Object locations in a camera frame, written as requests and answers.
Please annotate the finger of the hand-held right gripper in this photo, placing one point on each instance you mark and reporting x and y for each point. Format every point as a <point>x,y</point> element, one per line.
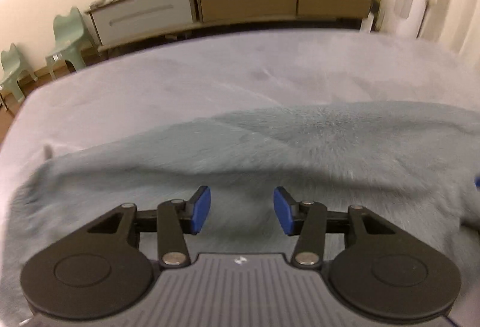
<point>477,180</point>

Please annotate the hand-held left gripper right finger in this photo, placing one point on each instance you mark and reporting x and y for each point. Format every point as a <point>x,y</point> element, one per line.
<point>283,208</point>

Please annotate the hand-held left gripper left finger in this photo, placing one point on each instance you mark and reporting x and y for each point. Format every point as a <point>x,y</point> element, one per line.
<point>200,208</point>

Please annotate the white bottle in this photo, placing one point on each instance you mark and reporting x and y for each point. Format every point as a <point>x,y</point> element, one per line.
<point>367,23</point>

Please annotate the black bag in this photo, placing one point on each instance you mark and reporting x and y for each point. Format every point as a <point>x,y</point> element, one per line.
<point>375,7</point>

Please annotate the long grey and brown cabinet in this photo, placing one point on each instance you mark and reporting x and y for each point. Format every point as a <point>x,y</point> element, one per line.
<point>243,4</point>

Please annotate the green plastic chair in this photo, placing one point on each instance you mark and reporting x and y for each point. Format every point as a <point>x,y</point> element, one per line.
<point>69,38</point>
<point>13,66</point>

